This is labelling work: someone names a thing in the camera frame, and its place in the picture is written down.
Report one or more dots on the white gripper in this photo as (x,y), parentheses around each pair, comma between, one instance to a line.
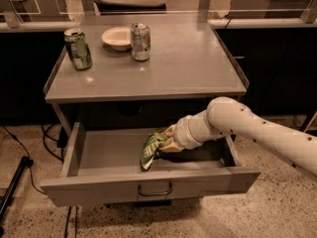
(181,132)

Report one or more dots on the green jalapeno chip bag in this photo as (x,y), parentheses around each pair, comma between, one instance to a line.
(151,148)

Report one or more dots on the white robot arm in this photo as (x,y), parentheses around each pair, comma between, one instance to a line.
(225,116)

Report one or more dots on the open grey top drawer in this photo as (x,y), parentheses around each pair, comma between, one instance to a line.
(104,167)

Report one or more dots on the grey cabinet table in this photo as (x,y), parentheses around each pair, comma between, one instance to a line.
(186,61)

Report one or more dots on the silver soda can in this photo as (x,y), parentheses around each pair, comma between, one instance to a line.
(140,41)

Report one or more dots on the white bowl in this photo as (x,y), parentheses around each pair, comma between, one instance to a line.
(117,38)

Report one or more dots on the green soda can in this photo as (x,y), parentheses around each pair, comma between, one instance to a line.
(77,49)

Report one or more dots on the black stand base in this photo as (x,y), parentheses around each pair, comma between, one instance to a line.
(25,162)

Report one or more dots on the metal drawer handle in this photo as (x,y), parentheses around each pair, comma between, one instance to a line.
(150,190)

